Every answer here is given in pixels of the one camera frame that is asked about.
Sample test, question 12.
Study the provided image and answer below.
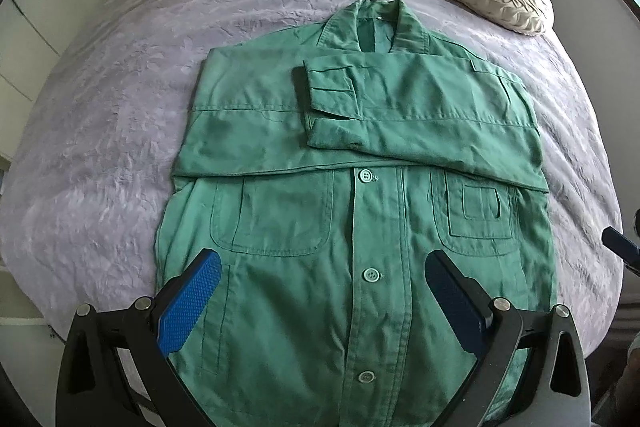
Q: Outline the green work jacket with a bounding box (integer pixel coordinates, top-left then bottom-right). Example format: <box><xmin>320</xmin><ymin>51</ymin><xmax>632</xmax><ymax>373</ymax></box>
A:
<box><xmin>155</xmin><ymin>0</ymin><xmax>556</xmax><ymax>426</ymax></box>

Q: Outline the lavender plush bed blanket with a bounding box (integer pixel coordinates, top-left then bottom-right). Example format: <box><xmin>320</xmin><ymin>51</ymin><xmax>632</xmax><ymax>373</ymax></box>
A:
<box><xmin>1</xmin><ymin>0</ymin><xmax>623</xmax><ymax>352</ymax></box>

